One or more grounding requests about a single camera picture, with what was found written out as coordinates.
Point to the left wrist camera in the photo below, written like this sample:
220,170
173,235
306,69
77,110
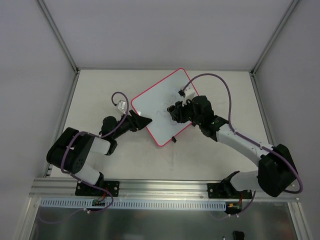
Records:
121,107

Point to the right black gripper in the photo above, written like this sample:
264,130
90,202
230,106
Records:
185,111

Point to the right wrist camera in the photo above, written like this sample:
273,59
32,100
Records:
188,94

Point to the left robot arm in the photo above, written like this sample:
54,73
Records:
70,152

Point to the black object bottom edge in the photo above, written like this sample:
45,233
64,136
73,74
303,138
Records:
238,235

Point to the aluminium frame post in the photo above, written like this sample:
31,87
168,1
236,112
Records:
275,34
57,34

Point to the white slotted cable duct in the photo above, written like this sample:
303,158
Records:
134,204

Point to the right aluminium frame post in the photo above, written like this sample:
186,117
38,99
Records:
275,34

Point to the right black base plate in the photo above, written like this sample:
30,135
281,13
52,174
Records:
215,190

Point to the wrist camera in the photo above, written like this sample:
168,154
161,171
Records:
188,94
121,107

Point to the left aluminium frame post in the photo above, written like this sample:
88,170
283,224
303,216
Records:
57,34

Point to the pink-framed whiteboard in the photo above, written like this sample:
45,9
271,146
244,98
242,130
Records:
153,103

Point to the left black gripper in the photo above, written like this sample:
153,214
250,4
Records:
134,121

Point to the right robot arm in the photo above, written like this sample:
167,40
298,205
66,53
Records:
275,167

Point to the aluminium mounting rail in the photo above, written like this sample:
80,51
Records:
135,189

